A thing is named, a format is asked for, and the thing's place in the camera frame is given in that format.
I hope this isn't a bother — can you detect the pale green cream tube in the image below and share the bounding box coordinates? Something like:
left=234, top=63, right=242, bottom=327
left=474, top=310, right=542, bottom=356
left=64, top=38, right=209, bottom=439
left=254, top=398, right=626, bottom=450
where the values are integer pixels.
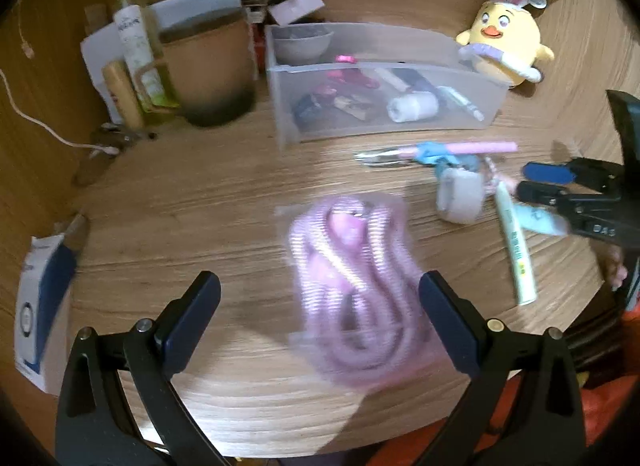
left=494, top=181, right=537, bottom=305

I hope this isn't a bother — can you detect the white jar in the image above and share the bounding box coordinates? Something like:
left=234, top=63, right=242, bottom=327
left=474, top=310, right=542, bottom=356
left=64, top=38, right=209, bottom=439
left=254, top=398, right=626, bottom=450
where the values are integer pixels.
left=386, top=92, right=440, bottom=123

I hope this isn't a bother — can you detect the black allnighter spray bottle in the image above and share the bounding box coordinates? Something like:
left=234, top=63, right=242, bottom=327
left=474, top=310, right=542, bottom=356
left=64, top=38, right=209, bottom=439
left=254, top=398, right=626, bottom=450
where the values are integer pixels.
left=393, top=68, right=440, bottom=97

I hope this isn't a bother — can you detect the pink cable bag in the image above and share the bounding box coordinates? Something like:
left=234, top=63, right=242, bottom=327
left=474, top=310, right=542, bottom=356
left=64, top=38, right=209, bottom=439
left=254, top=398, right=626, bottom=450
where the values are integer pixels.
left=276, top=193, right=444, bottom=390

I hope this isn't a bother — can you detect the person's right hand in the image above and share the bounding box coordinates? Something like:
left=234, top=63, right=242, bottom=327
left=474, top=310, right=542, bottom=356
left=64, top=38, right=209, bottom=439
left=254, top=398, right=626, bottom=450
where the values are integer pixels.
left=599, top=245, right=628, bottom=290

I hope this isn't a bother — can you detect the teal tape roll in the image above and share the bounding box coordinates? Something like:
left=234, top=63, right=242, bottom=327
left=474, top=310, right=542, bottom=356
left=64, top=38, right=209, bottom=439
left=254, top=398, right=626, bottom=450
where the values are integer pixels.
left=435, top=155, right=480, bottom=180

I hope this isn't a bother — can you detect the white earbud case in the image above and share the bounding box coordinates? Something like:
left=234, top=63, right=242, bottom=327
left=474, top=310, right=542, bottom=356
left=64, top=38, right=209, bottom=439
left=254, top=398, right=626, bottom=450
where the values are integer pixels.
left=436, top=168, right=485, bottom=224

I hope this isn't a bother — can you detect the pink pen with blue bow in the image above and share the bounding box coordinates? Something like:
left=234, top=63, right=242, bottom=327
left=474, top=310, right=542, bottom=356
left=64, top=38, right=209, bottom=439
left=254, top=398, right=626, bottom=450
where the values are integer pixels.
left=354, top=141, right=518, bottom=168

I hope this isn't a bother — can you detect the white blue product box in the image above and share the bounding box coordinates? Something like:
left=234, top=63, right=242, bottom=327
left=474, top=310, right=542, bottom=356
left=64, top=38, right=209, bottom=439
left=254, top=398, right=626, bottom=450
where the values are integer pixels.
left=14, top=234, right=77, bottom=397

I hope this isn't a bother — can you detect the yellow chick plush toy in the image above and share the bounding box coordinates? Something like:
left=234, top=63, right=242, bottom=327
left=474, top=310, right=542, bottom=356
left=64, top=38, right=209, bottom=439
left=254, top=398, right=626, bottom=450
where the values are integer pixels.
left=454, top=0, right=554, bottom=88

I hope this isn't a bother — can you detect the clear plastic storage bin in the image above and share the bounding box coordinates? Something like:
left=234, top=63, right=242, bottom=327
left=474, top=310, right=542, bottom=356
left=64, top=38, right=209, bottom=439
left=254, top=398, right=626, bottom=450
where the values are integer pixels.
left=265, top=22, right=508, bottom=146

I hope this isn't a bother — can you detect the grey bowl in bin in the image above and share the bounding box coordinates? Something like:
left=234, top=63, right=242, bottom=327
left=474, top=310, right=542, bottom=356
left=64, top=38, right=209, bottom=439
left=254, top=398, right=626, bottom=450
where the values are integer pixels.
left=271, top=26, right=334, bottom=66

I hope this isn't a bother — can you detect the pink cardboard box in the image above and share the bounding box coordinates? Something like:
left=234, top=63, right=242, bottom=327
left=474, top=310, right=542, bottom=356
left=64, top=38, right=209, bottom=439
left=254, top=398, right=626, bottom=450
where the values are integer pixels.
left=268, top=0, right=324, bottom=27

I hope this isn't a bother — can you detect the brown cylindrical container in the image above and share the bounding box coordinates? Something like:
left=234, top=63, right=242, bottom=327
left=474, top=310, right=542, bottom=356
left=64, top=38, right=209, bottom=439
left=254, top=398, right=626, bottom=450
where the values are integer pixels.
left=160, top=8, right=256, bottom=128

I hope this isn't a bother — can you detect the green cap spray bottle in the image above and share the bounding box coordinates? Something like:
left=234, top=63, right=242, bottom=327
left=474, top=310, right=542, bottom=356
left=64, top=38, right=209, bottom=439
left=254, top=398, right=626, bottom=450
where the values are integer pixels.
left=114, top=0, right=170, bottom=111

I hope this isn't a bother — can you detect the pink braided bracelet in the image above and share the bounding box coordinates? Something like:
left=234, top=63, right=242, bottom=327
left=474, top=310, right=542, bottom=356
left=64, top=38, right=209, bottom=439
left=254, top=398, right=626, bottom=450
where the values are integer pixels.
left=482, top=155, right=522, bottom=197

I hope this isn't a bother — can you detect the white charging cable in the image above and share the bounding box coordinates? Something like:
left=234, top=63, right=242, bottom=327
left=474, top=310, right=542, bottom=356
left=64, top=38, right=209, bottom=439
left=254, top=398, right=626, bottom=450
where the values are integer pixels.
left=0, top=68, right=122, bottom=157

